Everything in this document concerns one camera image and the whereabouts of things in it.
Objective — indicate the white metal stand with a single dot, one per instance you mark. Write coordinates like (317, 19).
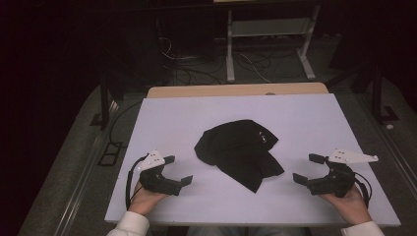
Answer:
(268, 27)

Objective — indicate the person's right white sleeve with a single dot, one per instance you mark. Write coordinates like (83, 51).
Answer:
(364, 230)

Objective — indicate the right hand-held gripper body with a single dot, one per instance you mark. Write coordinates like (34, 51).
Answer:
(337, 182)

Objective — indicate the black metal stand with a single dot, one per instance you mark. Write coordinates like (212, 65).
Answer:
(377, 95)
(105, 98)

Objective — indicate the black floor frame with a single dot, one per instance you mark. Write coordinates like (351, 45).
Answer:
(110, 154)

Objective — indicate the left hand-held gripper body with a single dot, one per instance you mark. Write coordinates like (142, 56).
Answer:
(156, 179)

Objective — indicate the person's left white sleeve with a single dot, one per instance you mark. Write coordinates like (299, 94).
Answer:
(131, 226)

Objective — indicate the black t-shirt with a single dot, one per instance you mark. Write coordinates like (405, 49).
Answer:
(236, 147)

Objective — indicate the person's left hand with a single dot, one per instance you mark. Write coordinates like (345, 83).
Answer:
(142, 200)

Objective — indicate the person's white sleeve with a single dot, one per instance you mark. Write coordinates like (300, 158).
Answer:
(364, 230)
(131, 226)

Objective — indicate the small white round object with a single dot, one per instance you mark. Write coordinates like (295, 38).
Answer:
(389, 126)

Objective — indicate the wooden table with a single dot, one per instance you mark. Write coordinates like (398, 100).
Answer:
(229, 90)

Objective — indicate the metal floor rail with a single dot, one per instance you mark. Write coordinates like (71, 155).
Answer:
(85, 170)

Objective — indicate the person's right hand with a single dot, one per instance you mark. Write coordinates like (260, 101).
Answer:
(352, 206)

